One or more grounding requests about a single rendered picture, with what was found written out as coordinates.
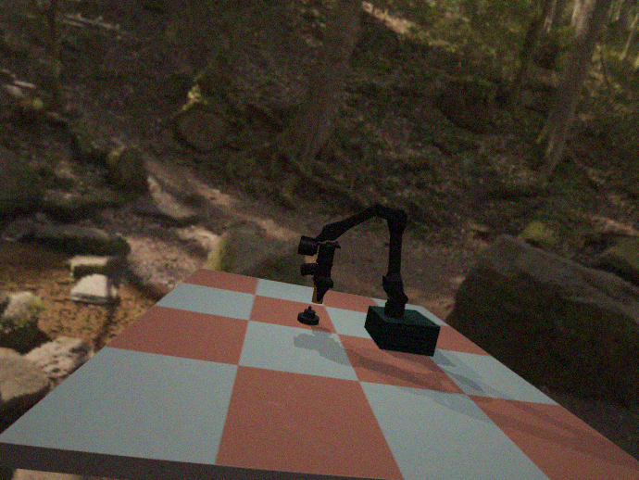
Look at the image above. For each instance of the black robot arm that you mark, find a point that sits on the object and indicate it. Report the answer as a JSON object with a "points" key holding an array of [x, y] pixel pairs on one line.
{"points": [[392, 283]]}

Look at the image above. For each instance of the dark grey round pedestal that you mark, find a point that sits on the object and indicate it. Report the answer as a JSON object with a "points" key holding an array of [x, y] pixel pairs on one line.
{"points": [[308, 317]]}

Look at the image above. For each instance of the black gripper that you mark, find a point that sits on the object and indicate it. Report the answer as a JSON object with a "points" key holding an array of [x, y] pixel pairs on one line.
{"points": [[323, 281]]}

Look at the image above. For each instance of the orange tapered knob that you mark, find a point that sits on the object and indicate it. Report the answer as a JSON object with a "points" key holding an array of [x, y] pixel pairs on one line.
{"points": [[314, 298]]}

